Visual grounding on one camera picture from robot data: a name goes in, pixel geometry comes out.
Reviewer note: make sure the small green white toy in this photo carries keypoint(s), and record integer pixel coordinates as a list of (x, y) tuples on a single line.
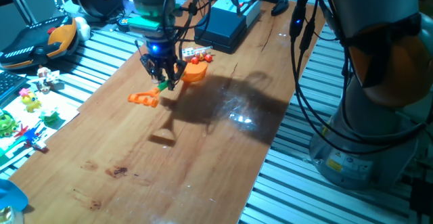
[(50, 115)]

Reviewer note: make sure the black keyboard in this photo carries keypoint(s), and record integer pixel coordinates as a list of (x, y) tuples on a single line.
[(10, 83)]

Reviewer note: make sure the aluminium frame post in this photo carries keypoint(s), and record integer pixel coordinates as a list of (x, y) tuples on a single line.
[(20, 0)]

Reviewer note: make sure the green frog toy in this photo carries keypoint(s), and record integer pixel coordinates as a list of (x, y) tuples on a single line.
[(7, 124)]

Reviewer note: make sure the small round blue badge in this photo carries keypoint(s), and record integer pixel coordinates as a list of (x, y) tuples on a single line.
[(124, 21)]

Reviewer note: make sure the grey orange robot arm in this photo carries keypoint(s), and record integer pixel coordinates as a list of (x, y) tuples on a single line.
[(372, 0)]

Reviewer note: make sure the white paper sheet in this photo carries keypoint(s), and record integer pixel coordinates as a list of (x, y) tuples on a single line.
[(64, 110)]

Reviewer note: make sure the clear plastic strip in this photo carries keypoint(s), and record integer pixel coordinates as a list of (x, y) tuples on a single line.
[(204, 48)]

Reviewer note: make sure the white gift box with ribbon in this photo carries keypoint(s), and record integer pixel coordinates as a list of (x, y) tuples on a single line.
[(250, 12)]

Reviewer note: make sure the orange yellow crab toy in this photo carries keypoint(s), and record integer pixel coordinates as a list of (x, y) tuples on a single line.
[(195, 60)]

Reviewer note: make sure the black box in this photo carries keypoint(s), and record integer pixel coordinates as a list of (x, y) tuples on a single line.
[(221, 26)]

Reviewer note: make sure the red blue plane toy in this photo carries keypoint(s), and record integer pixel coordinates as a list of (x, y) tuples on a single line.
[(32, 136)]

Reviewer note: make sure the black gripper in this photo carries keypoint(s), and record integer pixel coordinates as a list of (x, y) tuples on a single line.
[(160, 49)]

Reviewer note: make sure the brown white figure toy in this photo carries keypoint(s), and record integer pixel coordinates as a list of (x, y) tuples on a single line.
[(44, 83)]

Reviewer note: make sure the green plastic toy piece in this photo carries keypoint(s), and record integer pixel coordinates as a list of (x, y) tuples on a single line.
[(10, 147)]

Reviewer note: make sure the black orange teach pendant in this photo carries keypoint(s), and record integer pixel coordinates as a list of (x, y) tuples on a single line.
[(30, 44)]

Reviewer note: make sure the white round toy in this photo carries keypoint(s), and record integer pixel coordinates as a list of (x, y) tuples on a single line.
[(83, 27)]

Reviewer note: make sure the yellow chick toy pink flower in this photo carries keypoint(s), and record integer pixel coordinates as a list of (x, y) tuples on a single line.
[(31, 101)]

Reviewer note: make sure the white dice with blue dots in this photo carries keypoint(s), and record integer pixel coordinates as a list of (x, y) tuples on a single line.
[(188, 53)]

